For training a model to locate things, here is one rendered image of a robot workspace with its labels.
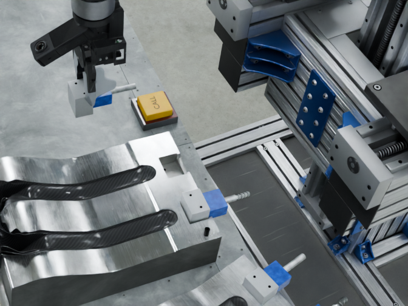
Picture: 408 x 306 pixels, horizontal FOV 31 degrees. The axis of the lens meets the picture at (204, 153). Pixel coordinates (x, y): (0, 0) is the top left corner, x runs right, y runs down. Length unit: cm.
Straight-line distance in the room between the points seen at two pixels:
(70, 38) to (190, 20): 179
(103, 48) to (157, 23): 172
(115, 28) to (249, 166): 107
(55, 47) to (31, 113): 32
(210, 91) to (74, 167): 144
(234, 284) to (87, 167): 35
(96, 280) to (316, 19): 77
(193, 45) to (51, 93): 139
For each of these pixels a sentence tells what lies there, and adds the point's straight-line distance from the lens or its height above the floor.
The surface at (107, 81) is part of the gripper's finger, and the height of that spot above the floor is 100.
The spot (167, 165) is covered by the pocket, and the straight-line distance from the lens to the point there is 142.
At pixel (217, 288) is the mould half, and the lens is 129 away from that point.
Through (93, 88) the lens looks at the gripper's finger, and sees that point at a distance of 136.
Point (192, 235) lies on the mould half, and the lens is 130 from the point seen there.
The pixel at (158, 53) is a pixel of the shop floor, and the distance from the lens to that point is 289.
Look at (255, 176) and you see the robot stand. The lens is 227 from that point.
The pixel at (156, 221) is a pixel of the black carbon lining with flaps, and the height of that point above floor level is 88.
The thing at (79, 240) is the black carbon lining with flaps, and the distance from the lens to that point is 128.
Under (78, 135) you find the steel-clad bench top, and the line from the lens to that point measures 155.
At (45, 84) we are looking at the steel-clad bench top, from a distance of 165.
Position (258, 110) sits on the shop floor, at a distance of 274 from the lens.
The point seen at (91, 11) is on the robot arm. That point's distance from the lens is 125.
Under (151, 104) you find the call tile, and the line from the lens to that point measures 156.
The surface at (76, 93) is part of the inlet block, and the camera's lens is 141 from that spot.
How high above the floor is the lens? 198
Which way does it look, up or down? 51 degrees down
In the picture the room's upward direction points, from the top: 10 degrees clockwise
